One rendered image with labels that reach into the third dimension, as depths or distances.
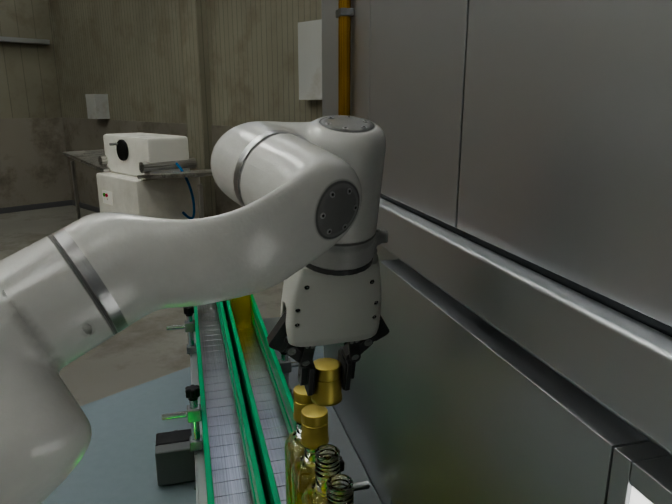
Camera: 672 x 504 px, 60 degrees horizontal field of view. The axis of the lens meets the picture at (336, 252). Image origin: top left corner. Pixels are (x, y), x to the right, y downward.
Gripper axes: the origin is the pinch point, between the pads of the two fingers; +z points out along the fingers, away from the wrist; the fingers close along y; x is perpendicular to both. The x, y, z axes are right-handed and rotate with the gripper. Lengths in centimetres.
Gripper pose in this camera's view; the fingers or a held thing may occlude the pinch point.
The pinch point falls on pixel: (326, 371)
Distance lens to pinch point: 66.5
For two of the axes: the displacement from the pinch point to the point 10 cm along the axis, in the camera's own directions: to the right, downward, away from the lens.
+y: -9.6, 0.7, -2.7
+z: -0.7, 8.7, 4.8
